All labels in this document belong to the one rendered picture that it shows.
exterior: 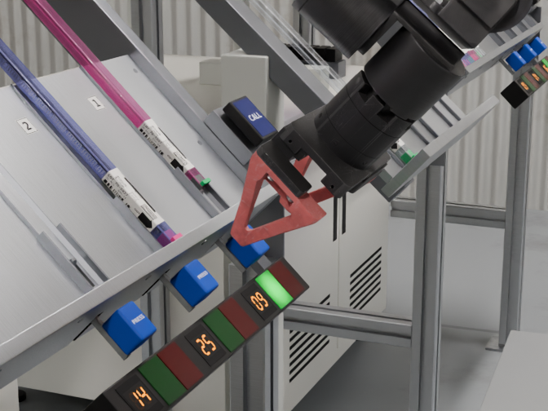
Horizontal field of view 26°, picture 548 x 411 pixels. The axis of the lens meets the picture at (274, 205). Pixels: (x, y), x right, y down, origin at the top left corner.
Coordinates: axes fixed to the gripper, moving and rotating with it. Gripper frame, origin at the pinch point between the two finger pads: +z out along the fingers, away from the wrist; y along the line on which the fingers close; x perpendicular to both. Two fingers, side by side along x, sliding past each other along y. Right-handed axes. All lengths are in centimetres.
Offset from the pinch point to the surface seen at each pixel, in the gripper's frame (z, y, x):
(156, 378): 9.9, 11.8, 3.8
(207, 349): 10.0, 4.1, 4.5
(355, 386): 82, -132, 26
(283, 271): 10.3, -14.1, 3.4
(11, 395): 49, -18, -8
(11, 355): 6.4, 25.9, -2.8
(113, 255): 8.9, 6.7, -5.8
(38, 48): 167, -271, -126
